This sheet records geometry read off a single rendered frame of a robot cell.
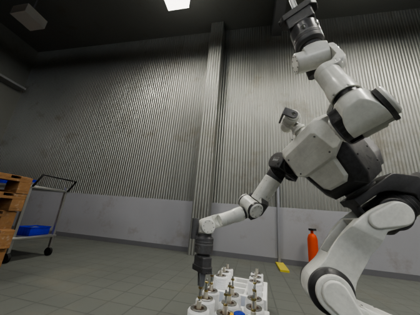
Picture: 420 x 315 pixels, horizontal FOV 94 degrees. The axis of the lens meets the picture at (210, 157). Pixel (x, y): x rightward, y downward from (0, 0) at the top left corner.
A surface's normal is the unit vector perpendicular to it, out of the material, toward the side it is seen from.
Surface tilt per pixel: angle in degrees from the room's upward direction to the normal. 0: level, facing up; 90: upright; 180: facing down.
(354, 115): 126
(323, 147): 121
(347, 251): 90
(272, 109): 90
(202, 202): 90
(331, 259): 90
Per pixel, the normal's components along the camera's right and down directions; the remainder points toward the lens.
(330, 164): -0.80, 0.31
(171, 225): -0.19, -0.30
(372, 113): -0.51, 0.34
